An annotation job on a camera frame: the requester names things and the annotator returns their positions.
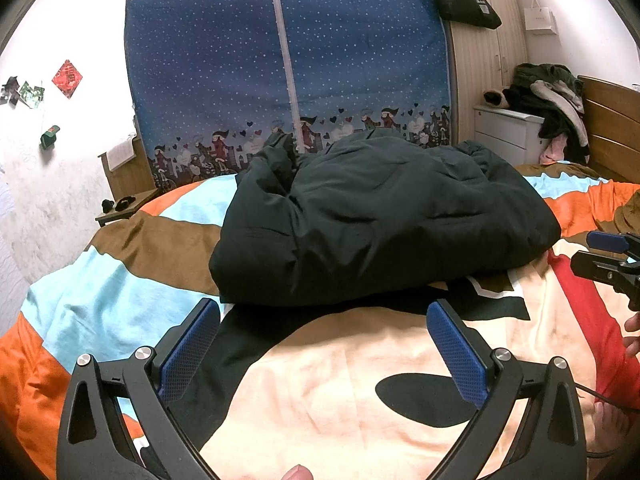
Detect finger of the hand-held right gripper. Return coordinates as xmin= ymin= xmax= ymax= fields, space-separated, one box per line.
xmin=571 ymin=251 xmax=639 ymax=287
xmin=586 ymin=230 xmax=634 ymax=254

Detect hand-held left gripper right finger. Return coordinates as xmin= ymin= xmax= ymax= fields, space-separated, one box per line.
xmin=426 ymin=299 xmax=587 ymax=480

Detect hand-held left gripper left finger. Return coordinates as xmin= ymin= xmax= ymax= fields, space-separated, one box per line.
xmin=57 ymin=298 xmax=222 ymax=480

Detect black padded jacket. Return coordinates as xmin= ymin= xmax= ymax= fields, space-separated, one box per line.
xmin=209 ymin=128 xmax=562 ymax=307

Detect pile of clothes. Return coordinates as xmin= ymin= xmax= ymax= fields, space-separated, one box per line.
xmin=510 ymin=62 xmax=591 ymax=163

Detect person's right hand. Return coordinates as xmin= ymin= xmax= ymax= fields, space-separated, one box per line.
xmin=624 ymin=311 xmax=640 ymax=362

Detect wooden headboard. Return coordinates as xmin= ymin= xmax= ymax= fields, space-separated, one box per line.
xmin=577 ymin=75 xmax=640 ymax=183

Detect colourful cartoon printed blanket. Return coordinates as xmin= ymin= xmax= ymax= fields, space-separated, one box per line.
xmin=0 ymin=160 xmax=640 ymax=480

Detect person's bare leg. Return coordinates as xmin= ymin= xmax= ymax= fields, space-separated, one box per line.
xmin=587 ymin=399 xmax=636 ymax=461

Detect white drawer cabinet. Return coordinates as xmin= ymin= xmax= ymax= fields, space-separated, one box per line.
xmin=472 ymin=104 xmax=545 ymax=165

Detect small black items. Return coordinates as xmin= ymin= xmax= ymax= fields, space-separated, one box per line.
xmin=101 ymin=195 xmax=137 ymax=213

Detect wooden bedside table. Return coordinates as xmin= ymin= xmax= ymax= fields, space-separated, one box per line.
xmin=95 ymin=135 xmax=158 ymax=228

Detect black and white plush toy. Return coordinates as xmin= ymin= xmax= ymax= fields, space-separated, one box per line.
xmin=482 ymin=89 xmax=516 ymax=108

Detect white paper sheet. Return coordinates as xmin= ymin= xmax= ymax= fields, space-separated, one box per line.
xmin=106 ymin=141 xmax=137 ymax=172

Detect light wooden wardrobe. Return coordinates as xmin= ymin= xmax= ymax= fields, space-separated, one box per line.
xmin=440 ymin=0 xmax=530 ymax=146

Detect white paper bag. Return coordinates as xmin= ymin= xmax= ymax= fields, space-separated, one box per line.
xmin=523 ymin=0 xmax=557 ymax=36

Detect blue starry curtain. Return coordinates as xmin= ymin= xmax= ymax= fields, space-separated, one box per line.
xmin=124 ymin=0 xmax=453 ymax=192

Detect thin black cable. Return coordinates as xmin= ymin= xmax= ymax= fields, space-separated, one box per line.
xmin=572 ymin=382 xmax=618 ymax=458

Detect red wall decoration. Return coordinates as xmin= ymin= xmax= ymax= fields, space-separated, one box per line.
xmin=52 ymin=59 xmax=84 ymax=99

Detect wall photo cluster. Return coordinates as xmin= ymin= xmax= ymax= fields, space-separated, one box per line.
xmin=0 ymin=76 xmax=45 ymax=109

